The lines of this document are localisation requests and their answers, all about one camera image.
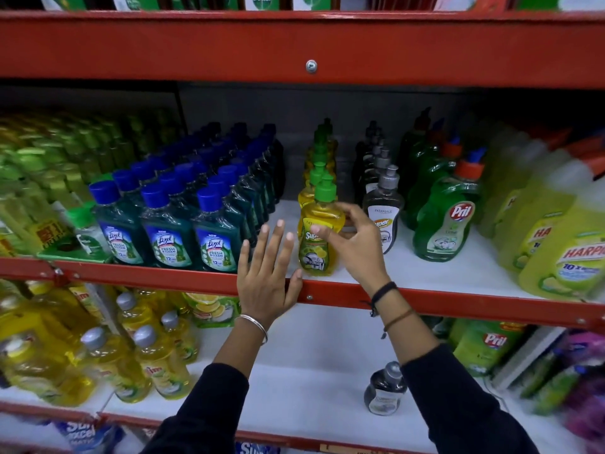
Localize green refill packet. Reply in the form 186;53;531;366
37;231;114;264

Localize white shelf board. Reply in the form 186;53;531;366
0;302;589;454
262;198;537;300

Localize green orange-capped dish liquid bottle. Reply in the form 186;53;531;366
399;119;447;196
404;136;463;232
396;108;433;178
412;147;487;263

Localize silver bangle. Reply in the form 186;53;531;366
235;314;269;346

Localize group of yellow grey-capped bottles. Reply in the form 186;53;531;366
0;279;201;407

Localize brown thread bracelet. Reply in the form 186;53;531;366
380;308;417;340

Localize green lemon print pouch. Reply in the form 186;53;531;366
182;292;243;329

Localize row of lime cleaner bottles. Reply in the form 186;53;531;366
477;120;605;303

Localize dark bottle with grey cap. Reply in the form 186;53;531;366
363;361;408;417

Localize black wristband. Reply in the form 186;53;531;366
368;281;399;318

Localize plain green pack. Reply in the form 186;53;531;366
516;0;605;11

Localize person's left forearm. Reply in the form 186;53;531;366
142;319;270;454

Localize green dish liquid pouch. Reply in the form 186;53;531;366
448;320;526;377

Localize person's right forearm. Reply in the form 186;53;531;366
373;283;539;454

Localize purple refill pouch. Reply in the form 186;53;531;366
560;330;605;442

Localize person's left hand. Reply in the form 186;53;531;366
237;219;303;328

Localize row of dark grey-capped bottles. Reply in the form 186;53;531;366
352;120;406;255

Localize row of green labelled packs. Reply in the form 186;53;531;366
38;0;338;12

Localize white shelf divider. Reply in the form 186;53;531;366
491;326;566;392

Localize red metal shelf beam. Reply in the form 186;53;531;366
0;9;605;90
0;401;426;454
0;256;605;334

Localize group of light green bottles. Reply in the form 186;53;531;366
0;108;180;258

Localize row of red packets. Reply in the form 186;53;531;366
366;0;509;12

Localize green floral refill pouch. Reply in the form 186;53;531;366
517;342;598;416

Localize blue detergent packet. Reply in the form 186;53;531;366
235;441;284;454
53;420;126;454

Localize person's right hand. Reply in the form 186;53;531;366
309;202;394;295

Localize row of yellow green-capped bottles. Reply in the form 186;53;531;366
298;118;338;218

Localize yellow dish soap bottle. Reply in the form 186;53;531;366
298;175;347;277

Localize group of blue-capped cleaner bottles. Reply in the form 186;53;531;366
89;122;286;272

